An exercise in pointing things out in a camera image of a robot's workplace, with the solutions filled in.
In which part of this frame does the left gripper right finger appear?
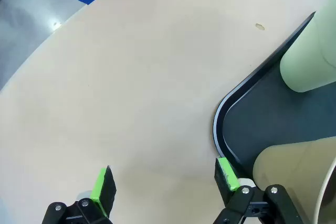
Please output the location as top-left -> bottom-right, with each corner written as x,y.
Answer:
213,157 -> 305,224

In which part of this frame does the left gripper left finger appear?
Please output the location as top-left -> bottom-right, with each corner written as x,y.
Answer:
41,165 -> 118,224

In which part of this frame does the brown tall cup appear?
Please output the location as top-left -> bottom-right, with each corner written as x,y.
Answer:
253,136 -> 336,224

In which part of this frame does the black plastic tray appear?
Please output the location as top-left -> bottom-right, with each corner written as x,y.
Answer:
212,11 -> 336,180

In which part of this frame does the pale green tall cup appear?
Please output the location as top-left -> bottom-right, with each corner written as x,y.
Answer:
279,0 -> 336,93

